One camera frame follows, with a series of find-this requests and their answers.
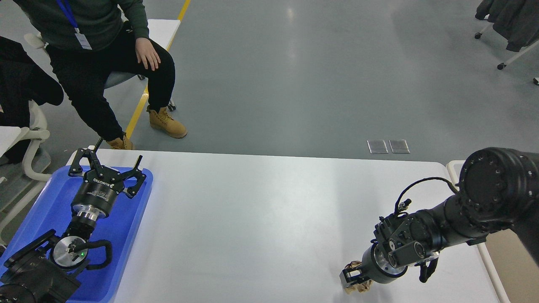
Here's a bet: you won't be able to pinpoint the white chair with black coat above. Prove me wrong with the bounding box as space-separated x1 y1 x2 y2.
0 36 64 245

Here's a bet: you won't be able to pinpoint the brown paper ball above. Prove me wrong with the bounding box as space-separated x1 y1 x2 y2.
339 260 373 295

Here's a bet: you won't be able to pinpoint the right metal floor plate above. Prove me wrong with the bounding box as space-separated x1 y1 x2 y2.
389 139 411 154

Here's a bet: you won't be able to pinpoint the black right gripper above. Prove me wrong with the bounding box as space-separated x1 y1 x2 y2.
340 244 408 291

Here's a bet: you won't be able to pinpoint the blue plastic tray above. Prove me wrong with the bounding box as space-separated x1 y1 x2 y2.
1 166 153 303

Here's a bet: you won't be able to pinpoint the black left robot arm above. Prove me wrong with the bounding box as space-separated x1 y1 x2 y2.
1 147 153 303

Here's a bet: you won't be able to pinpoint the dark coats on rack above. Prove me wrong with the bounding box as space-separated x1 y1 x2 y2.
474 0 539 70

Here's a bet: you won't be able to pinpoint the metal floor plate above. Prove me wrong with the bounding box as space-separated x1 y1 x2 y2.
389 139 411 154
366 139 389 154

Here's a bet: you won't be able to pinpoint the grey white office chair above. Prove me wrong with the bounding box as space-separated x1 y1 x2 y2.
24 33 175 89

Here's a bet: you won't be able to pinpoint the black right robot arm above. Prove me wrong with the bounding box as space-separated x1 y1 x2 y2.
340 147 539 291

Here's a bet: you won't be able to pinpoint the left metal floor plate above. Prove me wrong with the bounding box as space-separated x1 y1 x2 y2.
366 139 389 154

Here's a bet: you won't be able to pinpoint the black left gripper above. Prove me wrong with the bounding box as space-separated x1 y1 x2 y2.
68 138 147 219

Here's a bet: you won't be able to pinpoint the white board on floor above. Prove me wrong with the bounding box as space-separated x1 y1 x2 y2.
148 19 181 50

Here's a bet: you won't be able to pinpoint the beige plastic bin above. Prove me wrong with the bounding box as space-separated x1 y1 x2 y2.
446 160 539 303

